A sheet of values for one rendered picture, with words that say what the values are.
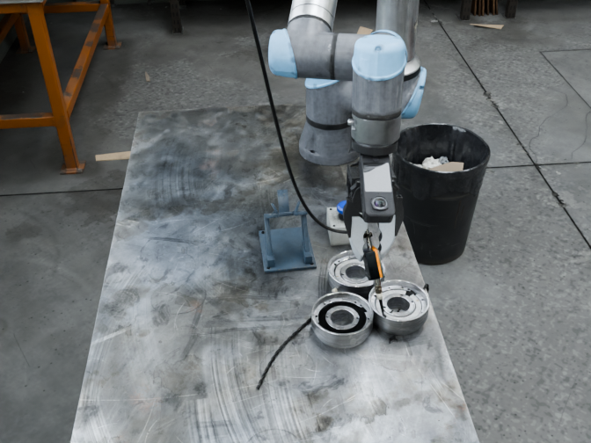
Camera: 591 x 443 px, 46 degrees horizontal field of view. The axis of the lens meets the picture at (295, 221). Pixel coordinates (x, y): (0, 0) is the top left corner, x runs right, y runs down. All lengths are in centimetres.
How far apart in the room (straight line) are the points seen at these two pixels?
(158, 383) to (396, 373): 38
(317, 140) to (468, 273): 114
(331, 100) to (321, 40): 45
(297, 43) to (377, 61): 17
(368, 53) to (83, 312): 173
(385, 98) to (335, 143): 60
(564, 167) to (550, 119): 45
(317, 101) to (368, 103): 56
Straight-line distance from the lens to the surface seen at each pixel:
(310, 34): 115
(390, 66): 103
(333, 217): 140
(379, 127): 105
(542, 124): 365
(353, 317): 122
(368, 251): 116
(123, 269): 139
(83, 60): 368
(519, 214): 296
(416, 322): 121
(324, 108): 159
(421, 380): 116
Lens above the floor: 167
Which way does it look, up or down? 37 degrees down
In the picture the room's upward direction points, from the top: 1 degrees counter-clockwise
